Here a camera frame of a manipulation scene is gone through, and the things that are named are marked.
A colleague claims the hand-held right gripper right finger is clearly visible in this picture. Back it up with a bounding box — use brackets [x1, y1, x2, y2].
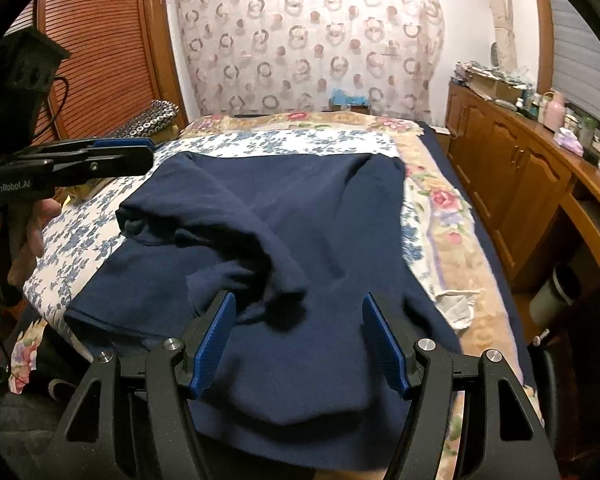
[362, 291, 561, 480]

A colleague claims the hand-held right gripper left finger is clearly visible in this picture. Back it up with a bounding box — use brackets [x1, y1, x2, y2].
[55, 290, 237, 480]

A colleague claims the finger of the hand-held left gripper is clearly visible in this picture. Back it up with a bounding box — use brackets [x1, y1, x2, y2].
[45, 151, 154, 184]
[29, 137, 157, 161]

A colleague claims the navy t-shirt with orange print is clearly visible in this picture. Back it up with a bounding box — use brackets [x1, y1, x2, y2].
[62, 151, 463, 473]

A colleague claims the person's left hand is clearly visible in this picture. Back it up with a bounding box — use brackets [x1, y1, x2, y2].
[6, 198, 62, 287]

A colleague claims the grey circle-patterned pillow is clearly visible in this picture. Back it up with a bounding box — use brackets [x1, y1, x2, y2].
[97, 100, 181, 140]

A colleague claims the wooden wardrobe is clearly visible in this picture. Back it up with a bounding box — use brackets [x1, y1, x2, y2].
[32, 0, 188, 161]

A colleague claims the pink floral beige blanket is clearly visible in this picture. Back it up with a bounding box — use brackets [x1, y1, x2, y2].
[7, 112, 538, 480]

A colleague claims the blue floral white sheet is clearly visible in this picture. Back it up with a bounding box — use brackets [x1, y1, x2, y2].
[22, 130, 481, 336]

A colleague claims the white trash bin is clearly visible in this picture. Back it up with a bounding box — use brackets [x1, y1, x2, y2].
[527, 264, 581, 328]

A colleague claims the circle-patterned curtain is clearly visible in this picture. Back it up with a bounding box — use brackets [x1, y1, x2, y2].
[172, 0, 446, 116]

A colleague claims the person's dark clothing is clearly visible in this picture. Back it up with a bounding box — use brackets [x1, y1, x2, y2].
[0, 305, 96, 480]

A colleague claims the wooden cabinet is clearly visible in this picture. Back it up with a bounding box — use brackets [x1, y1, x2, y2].
[445, 82, 600, 293]

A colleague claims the light blue cloth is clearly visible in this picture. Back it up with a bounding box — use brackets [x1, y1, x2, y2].
[329, 88, 371, 108]

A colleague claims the purple tissue pack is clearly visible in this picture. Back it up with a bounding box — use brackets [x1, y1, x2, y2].
[554, 127, 586, 156]

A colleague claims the cardboard box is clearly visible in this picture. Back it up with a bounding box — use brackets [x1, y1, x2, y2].
[472, 72, 521, 101]

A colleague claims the pink bottle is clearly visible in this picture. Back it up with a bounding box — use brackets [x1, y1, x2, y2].
[542, 90, 566, 128]

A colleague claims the grey window blind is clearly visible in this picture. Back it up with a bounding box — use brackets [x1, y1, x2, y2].
[547, 0, 600, 126]

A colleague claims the black cable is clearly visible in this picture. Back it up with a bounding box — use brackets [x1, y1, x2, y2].
[32, 75, 72, 141]

